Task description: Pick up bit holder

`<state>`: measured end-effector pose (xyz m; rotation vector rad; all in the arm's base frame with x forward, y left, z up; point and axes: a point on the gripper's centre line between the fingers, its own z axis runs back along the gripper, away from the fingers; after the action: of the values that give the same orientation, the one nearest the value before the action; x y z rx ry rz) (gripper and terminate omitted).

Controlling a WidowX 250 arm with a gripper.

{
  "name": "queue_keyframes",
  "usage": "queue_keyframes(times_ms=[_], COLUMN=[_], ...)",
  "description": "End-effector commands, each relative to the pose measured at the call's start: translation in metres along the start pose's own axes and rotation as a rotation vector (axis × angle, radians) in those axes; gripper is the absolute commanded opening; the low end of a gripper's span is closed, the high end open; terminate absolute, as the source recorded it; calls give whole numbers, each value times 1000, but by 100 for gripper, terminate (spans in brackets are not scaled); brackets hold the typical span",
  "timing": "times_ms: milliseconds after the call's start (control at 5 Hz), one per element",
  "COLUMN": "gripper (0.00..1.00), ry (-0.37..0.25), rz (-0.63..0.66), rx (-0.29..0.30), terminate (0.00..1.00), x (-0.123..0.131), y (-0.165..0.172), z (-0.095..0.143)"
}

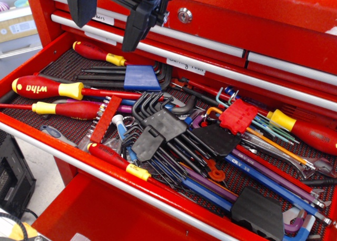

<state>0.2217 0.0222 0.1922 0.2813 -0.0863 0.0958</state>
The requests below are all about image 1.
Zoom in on blue white precision screwdriver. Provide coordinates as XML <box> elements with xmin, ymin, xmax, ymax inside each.
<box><xmin>112</xmin><ymin>114</ymin><xmax>138</xmax><ymax>166</ymax></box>

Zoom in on large red yellow Wiha screwdriver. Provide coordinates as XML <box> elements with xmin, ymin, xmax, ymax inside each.
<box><xmin>12</xmin><ymin>75</ymin><xmax>140</xmax><ymax>100</ymax></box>

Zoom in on black hex key set upper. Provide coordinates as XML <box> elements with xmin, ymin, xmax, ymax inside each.
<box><xmin>132</xmin><ymin>92</ymin><xmax>211</xmax><ymax>166</ymax></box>

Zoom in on red yellow screwdriver front edge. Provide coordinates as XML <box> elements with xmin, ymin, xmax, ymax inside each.
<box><xmin>86</xmin><ymin>143</ymin><xmax>185</xmax><ymax>199</ymax></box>

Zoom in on blue hex key holder set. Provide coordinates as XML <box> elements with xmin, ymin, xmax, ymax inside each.
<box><xmin>74</xmin><ymin>63</ymin><xmax>172</xmax><ymax>92</ymax></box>

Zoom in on red tool cabinet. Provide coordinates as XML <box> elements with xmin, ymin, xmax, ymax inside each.
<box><xmin>25</xmin><ymin>0</ymin><xmax>337</xmax><ymax>241</ymax></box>

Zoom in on black hex key set lower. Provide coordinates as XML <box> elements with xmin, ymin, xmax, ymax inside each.
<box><xmin>121</xmin><ymin>125</ymin><xmax>209</xmax><ymax>189</ymax></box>

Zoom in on white label cutting tools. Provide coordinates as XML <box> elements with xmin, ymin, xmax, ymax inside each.
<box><xmin>166</xmin><ymin>58</ymin><xmax>206</xmax><ymax>76</ymax></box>

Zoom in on black holder centre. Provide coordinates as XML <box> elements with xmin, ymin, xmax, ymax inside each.
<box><xmin>192</xmin><ymin>124</ymin><xmax>241</xmax><ymax>160</ymax></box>

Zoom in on red holder coloured hex keys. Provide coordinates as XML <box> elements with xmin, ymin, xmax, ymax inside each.
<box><xmin>206</xmin><ymin>87</ymin><xmax>316</xmax><ymax>170</ymax></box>

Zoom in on blue long hex key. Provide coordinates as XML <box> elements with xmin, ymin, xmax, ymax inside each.
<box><xmin>224</xmin><ymin>155</ymin><xmax>336</xmax><ymax>227</ymax></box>

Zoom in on red bit holder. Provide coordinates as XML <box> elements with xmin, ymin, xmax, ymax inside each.
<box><xmin>90</xmin><ymin>96</ymin><xmax>122</xmax><ymax>143</ymax></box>

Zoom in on round silver cabinet lock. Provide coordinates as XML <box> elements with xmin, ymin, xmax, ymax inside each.
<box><xmin>177</xmin><ymin>7</ymin><xmax>193</xmax><ymax>24</ymax></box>

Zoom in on cardboard box on shelf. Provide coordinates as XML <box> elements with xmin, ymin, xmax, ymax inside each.
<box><xmin>0</xmin><ymin>15</ymin><xmax>37</xmax><ymax>43</ymax></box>

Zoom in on orange plastic key clip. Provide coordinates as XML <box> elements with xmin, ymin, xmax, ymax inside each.
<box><xmin>204</xmin><ymin>158</ymin><xmax>225</xmax><ymax>182</ymax></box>

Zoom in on black device on floor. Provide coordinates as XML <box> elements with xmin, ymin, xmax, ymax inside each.
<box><xmin>1</xmin><ymin>130</ymin><xmax>36</xmax><ymax>218</ymax></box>

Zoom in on black holder large hex keys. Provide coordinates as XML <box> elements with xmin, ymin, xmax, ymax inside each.
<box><xmin>147</xmin><ymin>151</ymin><xmax>333</xmax><ymax>241</ymax></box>

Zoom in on grey blue handle tool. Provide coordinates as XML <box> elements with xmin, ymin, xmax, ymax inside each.
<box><xmin>39</xmin><ymin>125</ymin><xmax>77</xmax><ymax>147</ymax></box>

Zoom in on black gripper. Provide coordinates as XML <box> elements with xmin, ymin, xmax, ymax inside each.
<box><xmin>67</xmin><ymin>0</ymin><xmax>171</xmax><ymax>52</ymax></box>

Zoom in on red yellow screwdriver back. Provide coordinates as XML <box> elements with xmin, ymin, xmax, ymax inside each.
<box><xmin>73</xmin><ymin>41</ymin><xmax>136</xmax><ymax>66</ymax></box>

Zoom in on purple long hex key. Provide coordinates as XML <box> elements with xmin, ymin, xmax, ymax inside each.
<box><xmin>232</xmin><ymin>148</ymin><xmax>326</xmax><ymax>209</ymax></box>

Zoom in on red yellow screwdriver right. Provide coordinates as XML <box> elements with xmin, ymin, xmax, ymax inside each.
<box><xmin>181</xmin><ymin>77</ymin><xmax>337</xmax><ymax>156</ymax></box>

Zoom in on red yellow screwdriver front left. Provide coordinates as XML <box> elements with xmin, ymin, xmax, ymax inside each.
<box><xmin>1</xmin><ymin>101</ymin><xmax>101</xmax><ymax>121</ymax></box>

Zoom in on open red drawer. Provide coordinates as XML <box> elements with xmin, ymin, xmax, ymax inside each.
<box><xmin>0</xmin><ymin>30</ymin><xmax>337</xmax><ymax>241</ymax></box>

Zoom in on silver combination wrench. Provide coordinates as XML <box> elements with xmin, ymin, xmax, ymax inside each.
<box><xmin>241</xmin><ymin>133</ymin><xmax>336</xmax><ymax>179</ymax></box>

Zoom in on black hex key set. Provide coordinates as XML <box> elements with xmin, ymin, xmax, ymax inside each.
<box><xmin>132</xmin><ymin>92</ymin><xmax>211</xmax><ymax>166</ymax></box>
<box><xmin>121</xmin><ymin>125</ymin><xmax>209</xmax><ymax>189</ymax></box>

